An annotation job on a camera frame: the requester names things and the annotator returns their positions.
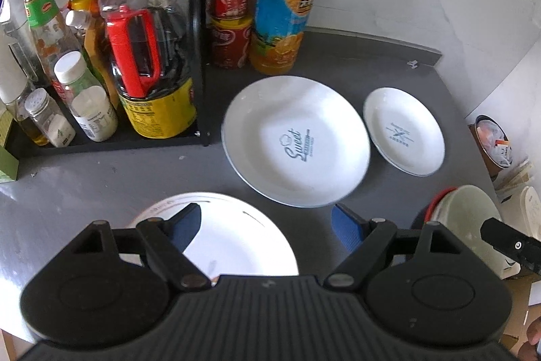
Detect small white Bakery plate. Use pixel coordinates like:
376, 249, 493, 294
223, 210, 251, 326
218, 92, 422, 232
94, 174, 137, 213
363, 87, 446, 177

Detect small clear spice shaker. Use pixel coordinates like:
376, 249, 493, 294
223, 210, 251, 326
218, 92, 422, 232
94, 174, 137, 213
25, 88, 76, 148

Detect green label sauce bottle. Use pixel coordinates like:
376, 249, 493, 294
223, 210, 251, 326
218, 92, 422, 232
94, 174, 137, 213
24, 0, 81, 100

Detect white plate with flower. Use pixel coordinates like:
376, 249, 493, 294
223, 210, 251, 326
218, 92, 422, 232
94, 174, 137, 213
128, 193, 299, 280

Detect small bowl with packets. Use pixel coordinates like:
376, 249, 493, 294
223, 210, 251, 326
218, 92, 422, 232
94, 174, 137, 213
474, 114, 514, 170

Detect clear red cap bottle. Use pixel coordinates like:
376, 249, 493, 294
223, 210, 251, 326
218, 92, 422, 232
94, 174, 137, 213
1, 0, 50, 87

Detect red and black bowl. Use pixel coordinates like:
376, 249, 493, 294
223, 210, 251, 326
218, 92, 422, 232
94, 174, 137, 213
411, 187, 457, 230

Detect black metal shelf rack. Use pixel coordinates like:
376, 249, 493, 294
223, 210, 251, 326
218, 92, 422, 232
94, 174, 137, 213
0, 0, 213, 159

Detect large soy sauce bottle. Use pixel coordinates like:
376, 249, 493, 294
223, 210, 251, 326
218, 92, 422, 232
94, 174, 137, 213
99, 0, 196, 139

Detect white Sweet bakery plate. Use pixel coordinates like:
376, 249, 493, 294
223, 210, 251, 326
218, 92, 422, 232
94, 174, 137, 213
221, 76, 371, 208

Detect white electric kettle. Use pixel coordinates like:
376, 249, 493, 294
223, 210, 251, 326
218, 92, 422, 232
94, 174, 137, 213
501, 186, 541, 240

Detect green tissue box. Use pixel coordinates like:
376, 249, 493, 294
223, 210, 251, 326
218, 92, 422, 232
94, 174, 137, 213
0, 108, 19, 184

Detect lower red can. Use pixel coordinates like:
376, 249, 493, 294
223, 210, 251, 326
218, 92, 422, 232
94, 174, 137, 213
211, 16, 253, 70

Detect yellow cap sauce bottle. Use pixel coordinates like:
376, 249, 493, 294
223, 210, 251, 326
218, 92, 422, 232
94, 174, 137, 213
65, 0, 120, 110

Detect white lid jar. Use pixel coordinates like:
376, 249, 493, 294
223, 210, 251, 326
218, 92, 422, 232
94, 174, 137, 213
54, 51, 118, 142

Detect cream bowl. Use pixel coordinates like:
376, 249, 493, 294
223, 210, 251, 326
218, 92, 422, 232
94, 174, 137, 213
428, 185, 521, 279

